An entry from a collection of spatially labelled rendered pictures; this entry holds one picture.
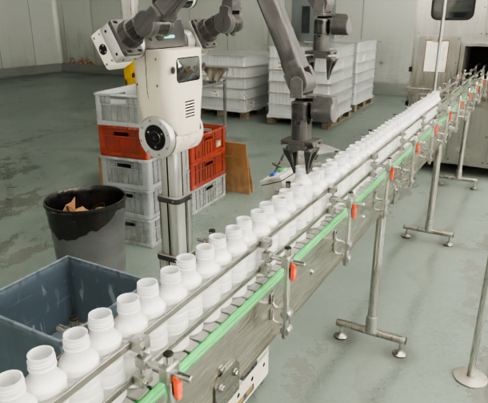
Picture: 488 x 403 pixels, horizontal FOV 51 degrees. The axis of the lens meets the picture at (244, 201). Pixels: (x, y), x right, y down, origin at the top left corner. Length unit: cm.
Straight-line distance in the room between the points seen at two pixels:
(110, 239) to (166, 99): 128
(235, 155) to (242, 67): 375
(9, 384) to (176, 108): 128
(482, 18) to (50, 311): 492
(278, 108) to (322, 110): 668
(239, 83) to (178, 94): 661
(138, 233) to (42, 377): 311
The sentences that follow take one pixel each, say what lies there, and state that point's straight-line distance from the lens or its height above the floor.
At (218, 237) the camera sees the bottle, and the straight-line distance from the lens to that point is 112.
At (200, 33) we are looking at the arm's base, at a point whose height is 154.
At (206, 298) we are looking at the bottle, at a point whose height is 106.
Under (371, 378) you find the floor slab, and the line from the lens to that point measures 264.
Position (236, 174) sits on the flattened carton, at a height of 19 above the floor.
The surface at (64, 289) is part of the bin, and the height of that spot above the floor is 85.
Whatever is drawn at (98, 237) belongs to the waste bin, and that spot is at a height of 47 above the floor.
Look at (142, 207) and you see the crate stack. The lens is 376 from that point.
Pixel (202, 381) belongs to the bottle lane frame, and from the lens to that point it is 109.
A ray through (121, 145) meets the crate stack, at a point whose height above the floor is 75.
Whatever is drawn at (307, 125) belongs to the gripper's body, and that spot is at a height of 132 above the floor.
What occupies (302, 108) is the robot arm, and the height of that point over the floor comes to 137.
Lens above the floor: 161
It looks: 20 degrees down
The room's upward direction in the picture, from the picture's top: straight up
